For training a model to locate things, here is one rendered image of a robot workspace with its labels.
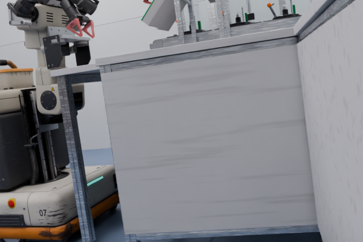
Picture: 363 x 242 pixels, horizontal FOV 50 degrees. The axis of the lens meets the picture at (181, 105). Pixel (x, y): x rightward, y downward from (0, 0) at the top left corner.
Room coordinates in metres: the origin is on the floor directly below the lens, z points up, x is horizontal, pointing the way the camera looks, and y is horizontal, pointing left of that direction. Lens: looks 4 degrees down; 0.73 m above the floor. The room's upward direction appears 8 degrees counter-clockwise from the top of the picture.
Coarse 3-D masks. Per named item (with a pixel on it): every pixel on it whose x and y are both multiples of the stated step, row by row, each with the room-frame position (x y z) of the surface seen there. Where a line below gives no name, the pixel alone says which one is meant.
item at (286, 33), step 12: (240, 36) 1.36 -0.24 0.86; (252, 36) 1.35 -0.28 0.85; (264, 36) 1.34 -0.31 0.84; (276, 36) 1.33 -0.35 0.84; (288, 36) 1.32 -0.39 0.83; (168, 48) 1.42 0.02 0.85; (180, 48) 1.41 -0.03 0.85; (192, 48) 1.40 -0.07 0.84; (204, 48) 1.39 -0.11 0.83; (216, 48) 1.40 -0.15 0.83; (96, 60) 1.48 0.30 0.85; (108, 60) 1.47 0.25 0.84; (120, 60) 1.46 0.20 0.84; (132, 60) 1.45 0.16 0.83
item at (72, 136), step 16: (64, 80) 1.79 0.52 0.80; (80, 80) 1.90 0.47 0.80; (96, 80) 2.03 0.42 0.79; (64, 96) 1.79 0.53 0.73; (64, 112) 1.80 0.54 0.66; (64, 128) 1.80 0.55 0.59; (80, 144) 1.83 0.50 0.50; (80, 160) 1.81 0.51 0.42; (80, 176) 1.79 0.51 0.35; (80, 192) 1.79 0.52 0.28; (80, 208) 1.80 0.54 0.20; (80, 224) 1.80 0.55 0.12
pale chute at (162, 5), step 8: (160, 0) 1.68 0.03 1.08; (168, 0) 1.70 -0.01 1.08; (152, 8) 1.70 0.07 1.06; (160, 8) 1.69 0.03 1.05; (168, 8) 1.75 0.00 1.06; (144, 16) 1.71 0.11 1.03; (152, 16) 1.70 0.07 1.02; (160, 16) 1.75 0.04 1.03; (168, 16) 1.81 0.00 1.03; (152, 24) 1.73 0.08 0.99; (160, 24) 1.80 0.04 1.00
